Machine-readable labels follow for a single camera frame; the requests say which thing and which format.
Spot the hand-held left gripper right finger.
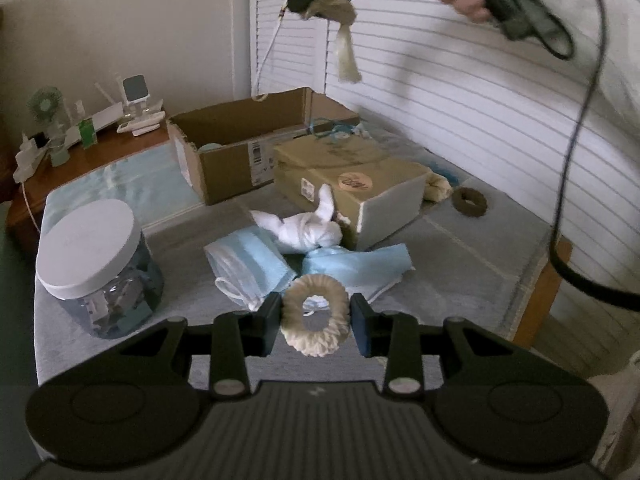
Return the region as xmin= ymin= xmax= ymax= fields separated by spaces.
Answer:
xmin=350 ymin=294 xmax=516 ymax=396

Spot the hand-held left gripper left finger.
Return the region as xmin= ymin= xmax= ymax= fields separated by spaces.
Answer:
xmin=117 ymin=292 xmax=283 ymax=401

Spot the cream knitted scrunchie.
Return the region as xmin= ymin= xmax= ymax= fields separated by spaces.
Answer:
xmin=280 ymin=274 xmax=353 ymax=358

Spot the blue face mask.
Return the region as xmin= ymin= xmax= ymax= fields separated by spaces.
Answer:
xmin=299 ymin=243 xmax=414 ymax=307
xmin=203 ymin=225 xmax=299 ymax=312

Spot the white sock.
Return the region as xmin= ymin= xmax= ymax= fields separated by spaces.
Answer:
xmin=249 ymin=183 xmax=346 ymax=254

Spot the cardboard box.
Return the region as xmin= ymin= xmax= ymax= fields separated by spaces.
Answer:
xmin=166 ymin=86 xmax=362 ymax=207

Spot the person's right hand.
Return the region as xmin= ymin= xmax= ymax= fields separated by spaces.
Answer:
xmin=419 ymin=0 xmax=494 ymax=24

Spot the white louvered door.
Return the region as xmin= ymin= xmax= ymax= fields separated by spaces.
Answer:
xmin=249 ymin=0 xmax=640 ymax=376

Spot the brown scrunchie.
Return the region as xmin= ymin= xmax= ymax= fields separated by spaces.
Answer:
xmin=451 ymin=187 xmax=489 ymax=220

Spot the cream knotted cloth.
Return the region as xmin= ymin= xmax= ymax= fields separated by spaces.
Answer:
xmin=423 ymin=172 xmax=456 ymax=204

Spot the golden tissue pack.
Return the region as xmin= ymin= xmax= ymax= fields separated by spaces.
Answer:
xmin=273 ymin=134 xmax=434 ymax=252

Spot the clear jar with white lid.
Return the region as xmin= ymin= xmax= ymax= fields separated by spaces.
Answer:
xmin=36 ymin=199 xmax=166 ymax=341

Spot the white device with screen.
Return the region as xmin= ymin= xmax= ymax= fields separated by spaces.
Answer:
xmin=116 ymin=74 xmax=166 ymax=137

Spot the wooden nightstand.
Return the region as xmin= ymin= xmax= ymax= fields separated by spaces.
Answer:
xmin=6 ymin=119 xmax=174 ymax=257

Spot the white flat router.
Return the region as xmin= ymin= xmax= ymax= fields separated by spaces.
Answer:
xmin=92 ymin=102 xmax=127 ymax=132

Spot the green bottle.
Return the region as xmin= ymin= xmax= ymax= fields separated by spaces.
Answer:
xmin=78 ymin=117 xmax=97 ymax=150

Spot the white power strip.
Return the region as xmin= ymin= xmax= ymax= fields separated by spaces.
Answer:
xmin=12 ymin=141 xmax=49 ymax=184

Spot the small green desk fan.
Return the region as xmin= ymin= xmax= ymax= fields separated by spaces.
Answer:
xmin=27 ymin=87 xmax=65 ymax=133

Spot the thin white cord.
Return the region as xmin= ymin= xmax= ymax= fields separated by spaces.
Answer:
xmin=254 ymin=9 xmax=287 ymax=102

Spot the wooden bed frame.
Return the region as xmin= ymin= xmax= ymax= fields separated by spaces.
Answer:
xmin=514 ymin=239 xmax=574 ymax=352

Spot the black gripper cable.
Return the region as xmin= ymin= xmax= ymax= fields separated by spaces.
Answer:
xmin=542 ymin=0 xmax=640 ymax=308

